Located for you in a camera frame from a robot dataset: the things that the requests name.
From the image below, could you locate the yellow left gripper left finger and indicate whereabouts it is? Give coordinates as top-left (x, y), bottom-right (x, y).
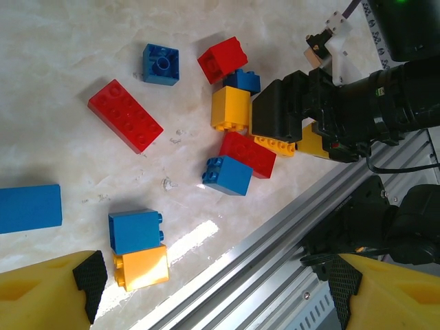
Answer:
top-left (0, 250), bottom-right (109, 330)

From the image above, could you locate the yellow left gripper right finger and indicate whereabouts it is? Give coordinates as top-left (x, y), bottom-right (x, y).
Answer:
top-left (328, 253), bottom-right (440, 330)

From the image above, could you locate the yellow long lego brick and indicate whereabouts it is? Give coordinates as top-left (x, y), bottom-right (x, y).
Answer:
top-left (247, 102), bottom-right (297, 159)

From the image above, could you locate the yellow square lego brick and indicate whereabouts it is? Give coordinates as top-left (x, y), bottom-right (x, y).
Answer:
top-left (210, 85), bottom-right (252, 133)
top-left (113, 244), bottom-right (171, 293)

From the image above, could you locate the blue square lego brick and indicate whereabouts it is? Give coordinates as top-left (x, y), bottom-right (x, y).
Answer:
top-left (142, 43), bottom-right (180, 86)
top-left (201, 155), bottom-right (254, 197)
top-left (107, 208), bottom-right (165, 256)
top-left (222, 68), bottom-right (261, 97)

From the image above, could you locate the red square lego brick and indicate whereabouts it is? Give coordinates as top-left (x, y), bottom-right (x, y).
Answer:
top-left (197, 36), bottom-right (250, 86)

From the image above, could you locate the red long lego brick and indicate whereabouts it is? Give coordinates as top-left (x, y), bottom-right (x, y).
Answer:
top-left (219, 131), bottom-right (278, 180)
top-left (87, 78), bottom-right (165, 155)

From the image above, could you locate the blue long lego brick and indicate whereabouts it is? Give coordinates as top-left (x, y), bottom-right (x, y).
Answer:
top-left (0, 184), bottom-right (64, 235)

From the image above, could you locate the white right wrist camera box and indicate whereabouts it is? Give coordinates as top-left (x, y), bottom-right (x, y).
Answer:
top-left (303, 11), bottom-right (353, 85)

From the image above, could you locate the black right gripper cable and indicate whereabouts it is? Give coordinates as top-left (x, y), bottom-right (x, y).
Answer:
top-left (363, 150), bottom-right (440, 175)

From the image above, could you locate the slotted grey cable duct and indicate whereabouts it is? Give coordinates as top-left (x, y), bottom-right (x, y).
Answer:
top-left (287, 284), bottom-right (349, 330)

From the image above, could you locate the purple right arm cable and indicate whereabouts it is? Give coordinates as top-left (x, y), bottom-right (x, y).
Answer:
top-left (344, 0), bottom-right (362, 17)

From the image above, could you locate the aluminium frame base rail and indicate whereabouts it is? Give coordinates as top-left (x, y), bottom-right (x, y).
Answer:
top-left (130, 126), bottom-right (440, 330)

